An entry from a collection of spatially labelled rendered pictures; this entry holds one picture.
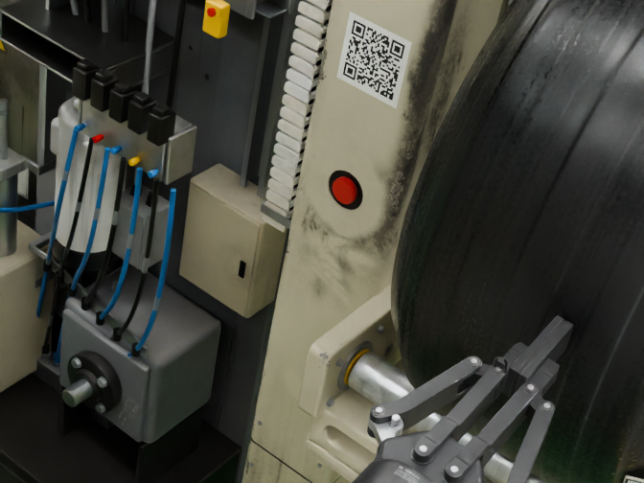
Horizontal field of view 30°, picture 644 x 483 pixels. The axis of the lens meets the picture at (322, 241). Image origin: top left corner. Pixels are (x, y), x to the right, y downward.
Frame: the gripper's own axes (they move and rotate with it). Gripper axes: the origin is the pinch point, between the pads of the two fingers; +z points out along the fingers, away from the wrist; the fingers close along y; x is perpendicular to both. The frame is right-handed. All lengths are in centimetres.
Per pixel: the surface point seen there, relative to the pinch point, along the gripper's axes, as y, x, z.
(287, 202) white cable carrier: 41, 24, 22
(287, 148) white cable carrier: 42, 18, 23
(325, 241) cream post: 34.1, 25.4, 20.4
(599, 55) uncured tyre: 7.3, -16.4, 14.9
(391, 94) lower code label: 30.1, 4.4, 23.5
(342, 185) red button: 33.1, 16.9, 21.2
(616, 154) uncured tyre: 2.3, -12.3, 10.3
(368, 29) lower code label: 34.3, -1.0, 24.3
